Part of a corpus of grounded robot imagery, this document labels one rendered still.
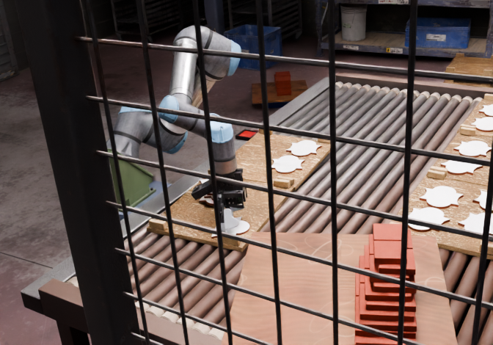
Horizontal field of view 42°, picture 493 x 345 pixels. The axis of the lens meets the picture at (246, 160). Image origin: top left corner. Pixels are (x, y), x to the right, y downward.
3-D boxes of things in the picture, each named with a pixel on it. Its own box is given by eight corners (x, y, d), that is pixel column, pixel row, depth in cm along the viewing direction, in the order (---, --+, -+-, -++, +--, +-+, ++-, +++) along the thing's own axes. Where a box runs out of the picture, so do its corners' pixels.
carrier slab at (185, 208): (146, 231, 207) (145, 227, 206) (207, 177, 239) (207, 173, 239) (242, 252, 192) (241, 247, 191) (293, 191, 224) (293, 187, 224)
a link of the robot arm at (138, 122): (108, 133, 243) (119, 100, 246) (139, 146, 248) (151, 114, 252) (116, 128, 232) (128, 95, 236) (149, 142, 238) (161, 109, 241)
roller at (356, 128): (139, 329, 170) (136, 314, 168) (391, 95, 318) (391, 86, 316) (153, 334, 168) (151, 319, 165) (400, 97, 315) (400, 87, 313)
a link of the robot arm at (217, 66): (140, 129, 252) (209, 22, 223) (174, 144, 257) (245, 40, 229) (139, 148, 242) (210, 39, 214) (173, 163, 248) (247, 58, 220)
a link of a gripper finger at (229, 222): (238, 238, 193) (238, 208, 193) (219, 238, 194) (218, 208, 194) (240, 237, 196) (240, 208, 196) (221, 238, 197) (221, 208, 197)
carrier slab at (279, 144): (210, 176, 240) (210, 172, 239) (258, 135, 272) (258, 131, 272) (295, 191, 224) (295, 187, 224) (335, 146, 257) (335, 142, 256)
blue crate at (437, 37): (403, 47, 654) (404, 26, 645) (409, 37, 689) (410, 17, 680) (467, 49, 632) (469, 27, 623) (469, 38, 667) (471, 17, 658)
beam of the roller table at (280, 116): (23, 307, 185) (19, 291, 183) (325, 86, 343) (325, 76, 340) (44, 316, 181) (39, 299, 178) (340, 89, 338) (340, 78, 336)
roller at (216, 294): (169, 340, 165) (166, 325, 163) (410, 97, 313) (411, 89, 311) (184, 346, 163) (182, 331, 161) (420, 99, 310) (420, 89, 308)
